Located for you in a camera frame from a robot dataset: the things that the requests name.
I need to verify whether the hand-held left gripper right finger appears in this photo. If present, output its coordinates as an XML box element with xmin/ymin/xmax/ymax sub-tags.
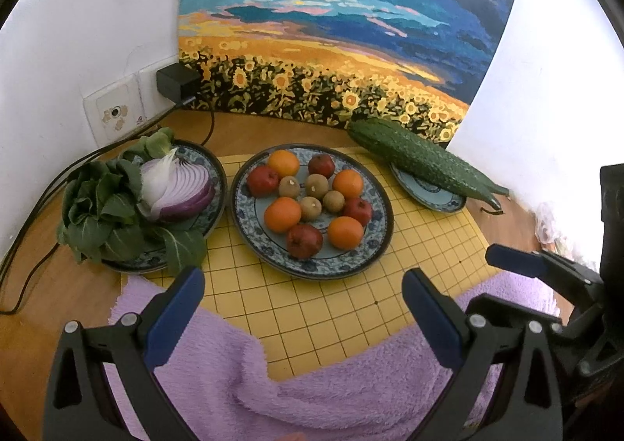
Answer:
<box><xmin>401</xmin><ymin>267</ymin><xmax>564</xmax><ymax>441</ymax></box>

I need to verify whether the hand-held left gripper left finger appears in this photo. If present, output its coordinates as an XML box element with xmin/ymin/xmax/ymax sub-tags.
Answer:
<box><xmin>43</xmin><ymin>266</ymin><xmax>206</xmax><ymax>441</ymax></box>

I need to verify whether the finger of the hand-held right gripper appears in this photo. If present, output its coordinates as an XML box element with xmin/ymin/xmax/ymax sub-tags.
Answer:
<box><xmin>465</xmin><ymin>293</ymin><xmax>605</xmax><ymax>364</ymax></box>
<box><xmin>485</xmin><ymin>243</ymin><xmax>605</xmax><ymax>305</ymax></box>

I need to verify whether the large blue patterned plate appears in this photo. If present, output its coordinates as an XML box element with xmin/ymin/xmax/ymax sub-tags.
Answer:
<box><xmin>230</xmin><ymin>143</ymin><xmax>395</xmax><ymax>281</ymax></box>

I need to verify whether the orange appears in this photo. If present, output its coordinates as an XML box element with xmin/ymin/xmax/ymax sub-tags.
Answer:
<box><xmin>327</xmin><ymin>216</ymin><xmax>365</xmax><ymax>250</ymax></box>
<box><xmin>267</xmin><ymin>149</ymin><xmax>300</xmax><ymax>178</ymax></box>
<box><xmin>264</xmin><ymin>196</ymin><xmax>302</xmax><ymax>234</ymax></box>
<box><xmin>332</xmin><ymin>169</ymin><xmax>365</xmax><ymax>199</ymax></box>

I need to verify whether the small red pomegranate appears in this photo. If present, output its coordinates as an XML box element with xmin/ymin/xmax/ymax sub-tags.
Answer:
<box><xmin>308</xmin><ymin>154</ymin><xmax>336</xmax><ymax>179</ymax></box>
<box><xmin>246</xmin><ymin>166</ymin><xmax>280</xmax><ymax>198</ymax></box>
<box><xmin>341</xmin><ymin>197</ymin><xmax>374</xmax><ymax>226</ymax></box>

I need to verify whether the dark brownish red pomegranate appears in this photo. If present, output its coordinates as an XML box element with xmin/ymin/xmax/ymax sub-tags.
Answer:
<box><xmin>286</xmin><ymin>224</ymin><xmax>324</xmax><ymax>260</ymax></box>

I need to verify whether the yellow grid mat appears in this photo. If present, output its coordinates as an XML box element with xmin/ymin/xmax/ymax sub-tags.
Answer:
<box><xmin>146</xmin><ymin>148</ymin><xmax>503</xmax><ymax>381</ymax></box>

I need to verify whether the blue patterned vegetable plate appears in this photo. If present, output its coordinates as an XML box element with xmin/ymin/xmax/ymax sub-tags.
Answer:
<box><xmin>100</xmin><ymin>139</ymin><xmax>229</xmax><ymax>273</ymax></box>

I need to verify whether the small blue patterned plate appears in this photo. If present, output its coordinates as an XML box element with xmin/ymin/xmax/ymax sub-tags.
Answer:
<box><xmin>390</xmin><ymin>163</ymin><xmax>468</xmax><ymax>213</ymax></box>

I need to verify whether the halved red onion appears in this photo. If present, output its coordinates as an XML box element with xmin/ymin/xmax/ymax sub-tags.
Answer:
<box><xmin>138</xmin><ymin>147</ymin><xmax>216</xmax><ymax>222</ymax></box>

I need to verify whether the green bok choy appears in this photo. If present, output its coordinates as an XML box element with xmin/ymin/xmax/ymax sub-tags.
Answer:
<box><xmin>57</xmin><ymin>127</ymin><xmax>208</xmax><ymax>281</ymax></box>

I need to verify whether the green bumpy bitter gourd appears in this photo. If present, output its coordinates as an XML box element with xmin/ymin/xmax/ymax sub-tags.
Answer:
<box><xmin>347</xmin><ymin>117</ymin><xmax>510</xmax><ymax>215</ymax></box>

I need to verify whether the purple fluffy towel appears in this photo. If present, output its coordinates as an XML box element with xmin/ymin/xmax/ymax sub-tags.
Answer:
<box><xmin>105</xmin><ymin>270</ymin><xmax>561</xmax><ymax>441</ymax></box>

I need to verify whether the black power adapter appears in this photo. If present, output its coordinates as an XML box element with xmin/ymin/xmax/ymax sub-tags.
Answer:
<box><xmin>156</xmin><ymin>64</ymin><xmax>202</xmax><ymax>105</ymax></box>

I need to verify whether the sunflower field painting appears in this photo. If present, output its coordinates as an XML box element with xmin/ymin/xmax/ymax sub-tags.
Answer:
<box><xmin>178</xmin><ymin>0</ymin><xmax>518</xmax><ymax>144</ymax></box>

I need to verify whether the thin black adapter cable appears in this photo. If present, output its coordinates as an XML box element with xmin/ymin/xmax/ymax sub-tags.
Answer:
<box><xmin>173</xmin><ymin>100</ymin><xmax>215</xmax><ymax>146</ymax></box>

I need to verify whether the white wall socket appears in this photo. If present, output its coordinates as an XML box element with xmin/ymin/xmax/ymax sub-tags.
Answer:
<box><xmin>83</xmin><ymin>75</ymin><xmax>161</xmax><ymax>144</ymax></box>

